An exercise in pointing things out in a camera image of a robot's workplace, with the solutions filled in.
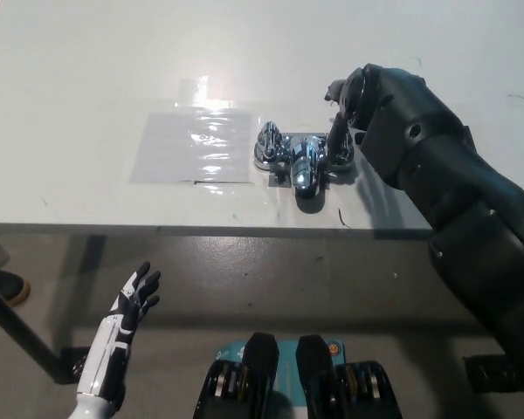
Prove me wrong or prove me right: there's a black upright table leg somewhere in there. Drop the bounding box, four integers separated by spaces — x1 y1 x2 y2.
80 235 108 285

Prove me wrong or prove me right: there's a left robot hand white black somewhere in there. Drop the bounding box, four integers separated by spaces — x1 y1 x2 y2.
76 261 162 401

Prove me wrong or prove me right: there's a black shoe tan sole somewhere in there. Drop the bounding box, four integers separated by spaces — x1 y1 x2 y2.
0 268 31 306

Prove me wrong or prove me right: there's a chrome faucet body with spout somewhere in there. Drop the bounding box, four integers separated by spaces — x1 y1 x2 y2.
252 133 357 196

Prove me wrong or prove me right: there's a clear plastic taped sheet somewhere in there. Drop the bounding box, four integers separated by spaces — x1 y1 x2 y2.
128 112 255 184

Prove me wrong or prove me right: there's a black slanted table leg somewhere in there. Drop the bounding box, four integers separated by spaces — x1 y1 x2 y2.
0 274 91 385

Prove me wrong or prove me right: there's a right robot hand black grey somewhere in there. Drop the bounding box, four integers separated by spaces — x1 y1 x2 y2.
324 78 353 152

